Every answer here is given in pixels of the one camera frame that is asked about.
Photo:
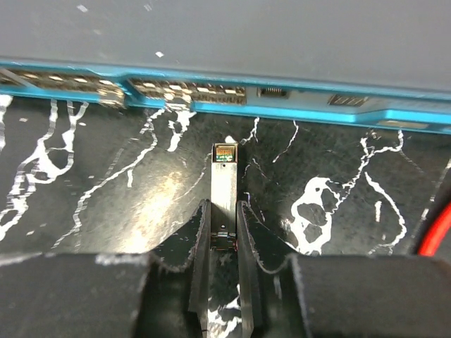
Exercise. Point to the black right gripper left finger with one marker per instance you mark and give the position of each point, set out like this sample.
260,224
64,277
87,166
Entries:
180,278

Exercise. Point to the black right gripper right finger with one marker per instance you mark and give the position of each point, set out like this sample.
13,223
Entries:
268,292

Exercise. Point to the silver transceiver plug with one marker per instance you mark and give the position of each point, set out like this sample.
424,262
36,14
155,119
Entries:
224,195

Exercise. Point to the dark grey network switch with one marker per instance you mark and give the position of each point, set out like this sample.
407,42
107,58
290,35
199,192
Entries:
366,63

